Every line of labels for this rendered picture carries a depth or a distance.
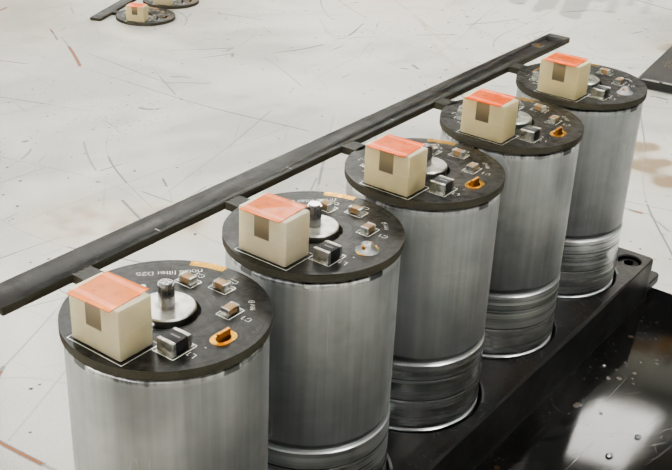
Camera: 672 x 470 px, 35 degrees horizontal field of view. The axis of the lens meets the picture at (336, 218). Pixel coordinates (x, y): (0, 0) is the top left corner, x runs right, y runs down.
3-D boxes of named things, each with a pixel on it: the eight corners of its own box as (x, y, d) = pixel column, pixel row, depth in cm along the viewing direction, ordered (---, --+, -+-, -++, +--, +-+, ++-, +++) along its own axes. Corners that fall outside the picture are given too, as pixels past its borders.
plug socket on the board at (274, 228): (321, 248, 14) (323, 202, 14) (280, 272, 14) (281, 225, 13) (275, 230, 15) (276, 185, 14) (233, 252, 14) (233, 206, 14)
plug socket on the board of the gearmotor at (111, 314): (170, 335, 12) (168, 284, 12) (113, 368, 11) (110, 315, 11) (122, 311, 13) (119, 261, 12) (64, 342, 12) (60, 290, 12)
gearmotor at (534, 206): (567, 356, 21) (606, 113, 19) (507, 413, 19) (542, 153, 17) (461, 313, 22) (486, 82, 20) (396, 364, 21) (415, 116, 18)
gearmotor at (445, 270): (498, 422, 19) (532, 160, 17) (423, 494, 17) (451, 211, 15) (385, 372, 20) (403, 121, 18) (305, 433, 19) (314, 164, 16)
